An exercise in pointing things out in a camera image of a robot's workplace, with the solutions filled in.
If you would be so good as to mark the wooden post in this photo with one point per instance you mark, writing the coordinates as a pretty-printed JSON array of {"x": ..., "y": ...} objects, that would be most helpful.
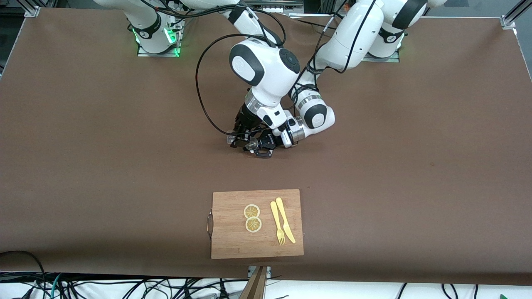
[{"x": 255, "y": 286}]

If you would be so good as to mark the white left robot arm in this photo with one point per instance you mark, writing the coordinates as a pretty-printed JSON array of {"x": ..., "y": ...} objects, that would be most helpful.
[{"x": 353, "y": 37}]

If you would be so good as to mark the yellow plastic knife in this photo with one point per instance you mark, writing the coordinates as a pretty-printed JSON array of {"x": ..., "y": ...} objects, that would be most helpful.
[{"x": 286, "y": 224}]

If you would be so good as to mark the white power strip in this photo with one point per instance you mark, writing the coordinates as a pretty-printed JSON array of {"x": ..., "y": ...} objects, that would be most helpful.
[{"x": 272, "y": 5}]

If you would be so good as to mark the metal table bracket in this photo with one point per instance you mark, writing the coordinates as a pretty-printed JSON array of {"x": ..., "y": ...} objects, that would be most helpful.
[{"x": 251, "y": 270}]

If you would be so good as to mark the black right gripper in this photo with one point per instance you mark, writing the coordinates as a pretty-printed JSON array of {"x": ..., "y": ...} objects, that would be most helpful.
[{"x": 246, "y": 119}]

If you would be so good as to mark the steel jigger measuring cup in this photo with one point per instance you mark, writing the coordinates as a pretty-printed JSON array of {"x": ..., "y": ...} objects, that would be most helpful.
[{"x": 251, "y": 145}]

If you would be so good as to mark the brown table cover sheet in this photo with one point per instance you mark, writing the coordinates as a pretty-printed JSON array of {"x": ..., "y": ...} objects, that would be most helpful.
[{"x": 374, "y": 228}]

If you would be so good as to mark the aluminium frame corner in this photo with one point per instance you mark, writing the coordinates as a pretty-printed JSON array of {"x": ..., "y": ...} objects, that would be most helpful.
[
  {"x": 513, "y": 16},
  {"x": 31, "y": 9}
]

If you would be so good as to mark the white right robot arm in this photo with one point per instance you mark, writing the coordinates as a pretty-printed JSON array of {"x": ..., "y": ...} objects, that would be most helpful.
[{"x": 274, "y": 83}]

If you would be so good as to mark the lemon slice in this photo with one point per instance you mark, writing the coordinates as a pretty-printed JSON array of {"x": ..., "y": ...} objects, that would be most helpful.
[
  {"x": 253, "y": 224},
  {"x": 252, "y": 211}
]

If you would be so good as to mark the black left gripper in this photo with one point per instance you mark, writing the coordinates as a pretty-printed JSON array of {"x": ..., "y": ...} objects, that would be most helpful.
[{"x": 270, "y": 140}]

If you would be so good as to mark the yellow plastic fork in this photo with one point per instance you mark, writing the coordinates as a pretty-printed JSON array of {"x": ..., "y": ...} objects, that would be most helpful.
[{"x": 276, "y": 220}]

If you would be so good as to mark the clear glass cup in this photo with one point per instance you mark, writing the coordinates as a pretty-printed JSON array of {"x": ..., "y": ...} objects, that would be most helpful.
[{"x": 231, "y": 138}]

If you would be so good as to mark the wooden cutting board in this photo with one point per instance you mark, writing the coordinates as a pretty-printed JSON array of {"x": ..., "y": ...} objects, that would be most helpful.
[{"x": 257, "y": 245}]

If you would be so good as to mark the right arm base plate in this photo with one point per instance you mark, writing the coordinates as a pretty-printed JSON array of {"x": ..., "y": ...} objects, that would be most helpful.
[{"x": 160, "y": 54}]

